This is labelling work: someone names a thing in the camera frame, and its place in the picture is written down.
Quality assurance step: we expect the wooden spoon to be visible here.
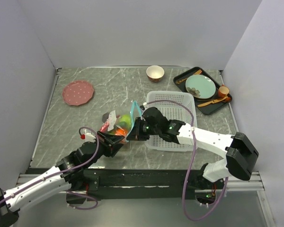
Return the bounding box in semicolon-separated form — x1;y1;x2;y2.
198;96;232;107

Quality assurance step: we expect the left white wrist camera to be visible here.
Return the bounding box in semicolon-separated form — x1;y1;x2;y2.
80;133;96;142

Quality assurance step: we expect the orange fruit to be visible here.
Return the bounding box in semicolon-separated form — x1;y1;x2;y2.
115;128;128;137

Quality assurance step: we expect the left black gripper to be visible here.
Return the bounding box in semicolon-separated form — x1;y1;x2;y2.
83;130;124;168

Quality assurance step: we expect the dark brown fruit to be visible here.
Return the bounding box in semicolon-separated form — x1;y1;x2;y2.
102;112;110;123

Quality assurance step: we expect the orange cup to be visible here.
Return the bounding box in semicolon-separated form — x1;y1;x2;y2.
218;85;230;98

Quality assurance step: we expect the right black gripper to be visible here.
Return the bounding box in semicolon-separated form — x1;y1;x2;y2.
126;117;160;141

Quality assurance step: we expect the black tray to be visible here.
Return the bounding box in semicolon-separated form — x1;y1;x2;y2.
173;67;232;115

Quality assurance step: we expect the clear zip bag blue zipper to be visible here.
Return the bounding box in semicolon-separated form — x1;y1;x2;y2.
99;100;142;144

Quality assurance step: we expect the white plastic basket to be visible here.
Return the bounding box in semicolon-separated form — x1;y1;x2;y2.
145;91;197;152

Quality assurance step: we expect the pink dotted plate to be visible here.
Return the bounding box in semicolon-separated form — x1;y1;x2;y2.
62;80;94;106

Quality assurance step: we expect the red chili pepper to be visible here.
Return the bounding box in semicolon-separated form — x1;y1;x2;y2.
99;121;109;133

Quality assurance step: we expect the aluminium rail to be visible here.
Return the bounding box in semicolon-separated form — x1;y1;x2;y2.
14;172;265;192

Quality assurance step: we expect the green apple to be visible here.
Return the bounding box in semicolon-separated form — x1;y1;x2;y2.
119;114;132;127

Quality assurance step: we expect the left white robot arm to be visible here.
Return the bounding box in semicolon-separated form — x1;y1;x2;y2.
0;132;125;227

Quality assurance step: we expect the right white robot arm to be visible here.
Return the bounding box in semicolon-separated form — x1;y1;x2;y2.
126;107;259;188

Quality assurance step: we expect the white and red bowl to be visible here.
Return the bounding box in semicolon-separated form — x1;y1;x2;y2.
146;65;165;82

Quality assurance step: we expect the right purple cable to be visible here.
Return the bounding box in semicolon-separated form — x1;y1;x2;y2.
146;99;229;222

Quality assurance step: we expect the light green plate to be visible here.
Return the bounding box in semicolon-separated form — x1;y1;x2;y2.
185;75;216;99

